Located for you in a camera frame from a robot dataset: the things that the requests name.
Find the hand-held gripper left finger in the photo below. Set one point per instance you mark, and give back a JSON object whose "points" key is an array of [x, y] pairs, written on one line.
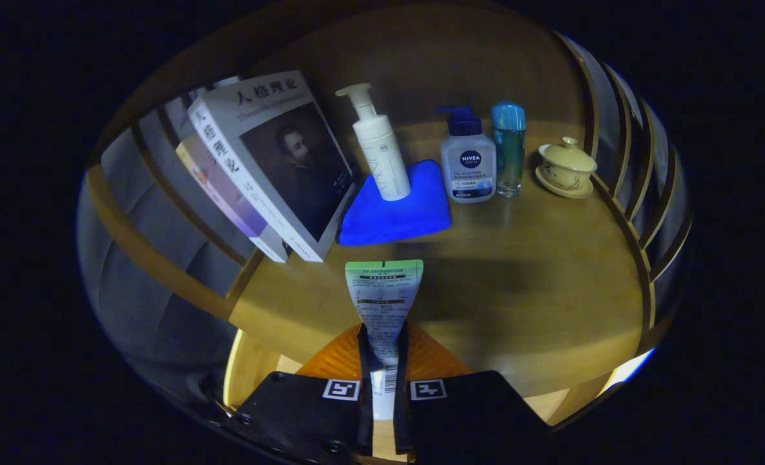
{"points": [[365, 420]]}

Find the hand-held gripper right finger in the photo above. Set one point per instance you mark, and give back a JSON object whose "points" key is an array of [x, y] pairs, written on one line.
{"points": [[401, 420]]}

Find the green and white tube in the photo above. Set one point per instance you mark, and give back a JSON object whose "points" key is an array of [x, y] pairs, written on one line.
{"points": [[384, 297]]}

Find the wooden countertop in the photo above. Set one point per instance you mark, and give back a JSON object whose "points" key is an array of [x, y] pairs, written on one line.
{"points": [[518, 290]]}

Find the wooden cabinet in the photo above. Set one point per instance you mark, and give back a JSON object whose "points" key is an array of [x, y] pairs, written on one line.
{"points": [[421, 58]]}

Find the blue folded cloth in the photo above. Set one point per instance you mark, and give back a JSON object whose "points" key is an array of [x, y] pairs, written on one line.
{"points": [[388, 223]]}

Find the white board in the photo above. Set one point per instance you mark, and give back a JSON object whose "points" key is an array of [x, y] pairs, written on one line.
{"points": [[631, 368]]}

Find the white pump bottle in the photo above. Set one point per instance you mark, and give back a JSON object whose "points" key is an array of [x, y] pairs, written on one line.
{"points": [[385, 161]]}

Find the grey bottle with blue pump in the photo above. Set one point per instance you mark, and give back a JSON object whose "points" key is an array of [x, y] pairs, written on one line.
{"points": [[467, 168]]}

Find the purple and white book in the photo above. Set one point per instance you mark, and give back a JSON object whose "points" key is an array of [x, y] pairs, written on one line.
{"points": [[227, 194]]}

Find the white book with portrait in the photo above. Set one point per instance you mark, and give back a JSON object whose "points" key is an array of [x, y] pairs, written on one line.
{"points": [[279, 161]]}

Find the teal clear bottle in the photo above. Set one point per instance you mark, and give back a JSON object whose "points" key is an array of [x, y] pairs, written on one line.
{"points": [[509, 155]]}

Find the cream lidded teacup with saucer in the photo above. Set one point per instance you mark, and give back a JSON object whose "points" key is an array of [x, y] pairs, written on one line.
{"points": [[566, 168]]}

